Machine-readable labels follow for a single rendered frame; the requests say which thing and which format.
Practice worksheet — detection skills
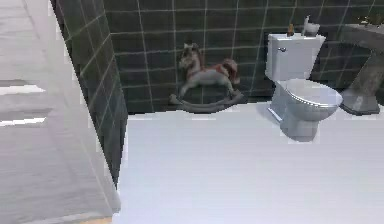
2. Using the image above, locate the grey pedestal sink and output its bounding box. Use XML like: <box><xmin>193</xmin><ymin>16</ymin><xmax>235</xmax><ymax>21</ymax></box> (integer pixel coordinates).
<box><xmin>339</xmin><ymin>21</ymin><xmax>384</xmax><ymax>117</ymax></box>

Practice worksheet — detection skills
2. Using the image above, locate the white toilet brush holder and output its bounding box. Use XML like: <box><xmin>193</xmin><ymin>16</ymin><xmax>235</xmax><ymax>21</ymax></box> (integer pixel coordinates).
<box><xmin>301</xmin><ymin>15</ymin><xmax>321</xmax><ymax>38</ymax></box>

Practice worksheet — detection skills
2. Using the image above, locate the grey rocking horse toy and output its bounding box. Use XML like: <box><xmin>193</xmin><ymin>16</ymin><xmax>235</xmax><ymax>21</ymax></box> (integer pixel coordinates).
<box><xmin>168</xmin><ymin>42</ymin><xmax>246</xmax><ymax>114</ymax></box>

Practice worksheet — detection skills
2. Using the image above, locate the white toilet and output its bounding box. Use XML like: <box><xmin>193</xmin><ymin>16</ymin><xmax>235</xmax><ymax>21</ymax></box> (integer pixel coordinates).
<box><xmin>264</xmin><ymin>32</ymin><xmax>344</xmax><ymax>143</ymax></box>

